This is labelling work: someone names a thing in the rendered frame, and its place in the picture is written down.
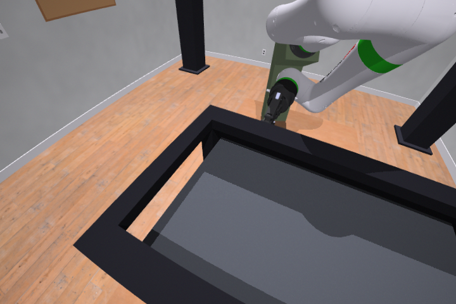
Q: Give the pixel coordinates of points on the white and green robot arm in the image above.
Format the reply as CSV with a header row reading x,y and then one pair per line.
x,y
399,30

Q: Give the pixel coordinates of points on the black rectangular frame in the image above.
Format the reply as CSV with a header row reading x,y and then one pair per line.
x,y
257,224

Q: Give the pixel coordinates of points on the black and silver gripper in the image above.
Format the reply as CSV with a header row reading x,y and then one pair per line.
x,y
278,102

